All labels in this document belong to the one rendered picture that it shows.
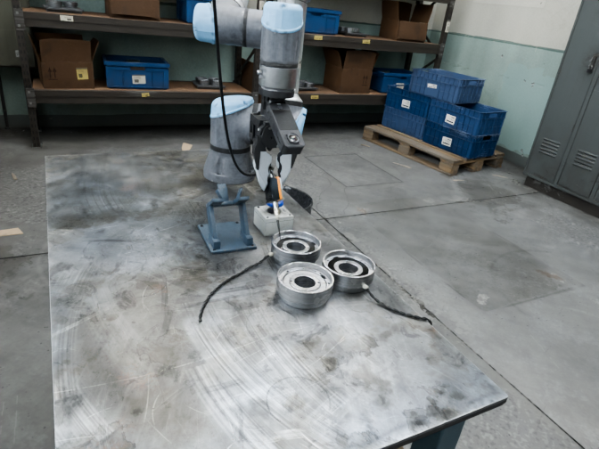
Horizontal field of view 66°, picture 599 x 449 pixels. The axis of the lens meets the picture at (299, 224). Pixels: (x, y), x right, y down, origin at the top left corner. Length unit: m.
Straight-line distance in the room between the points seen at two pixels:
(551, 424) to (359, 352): 1.36
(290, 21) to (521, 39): 4.55
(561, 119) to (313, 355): 3.84
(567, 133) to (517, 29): 1.46
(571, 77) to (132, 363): 4.05
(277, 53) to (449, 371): 0.63
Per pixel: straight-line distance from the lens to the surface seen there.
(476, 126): 4.43
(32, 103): 4.19
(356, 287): 0.89
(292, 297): 0.82
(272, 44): 0.91
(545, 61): 5.14
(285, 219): 1.06
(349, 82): 5.04
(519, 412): 2.03
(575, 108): 4.34
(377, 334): 0.82
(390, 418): 0.69
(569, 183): 4.36
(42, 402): 1.86
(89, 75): 4.25
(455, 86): 4.59
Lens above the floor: 1.30
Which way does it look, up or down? 26 degrees down
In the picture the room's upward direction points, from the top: 7 degrees clockwise
